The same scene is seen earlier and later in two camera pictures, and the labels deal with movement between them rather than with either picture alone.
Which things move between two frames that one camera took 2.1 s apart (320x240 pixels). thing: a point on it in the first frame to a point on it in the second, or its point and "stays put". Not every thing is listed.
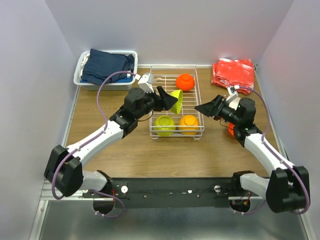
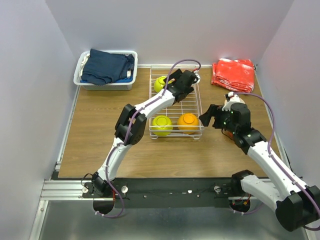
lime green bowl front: (164, 125) stays put
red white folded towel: (238, 73) stays put
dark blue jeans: (99, 65) stays put
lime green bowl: (176, 108) to (159, 83)
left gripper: (164, 100) to (176, 75)
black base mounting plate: (172, 193) stays put
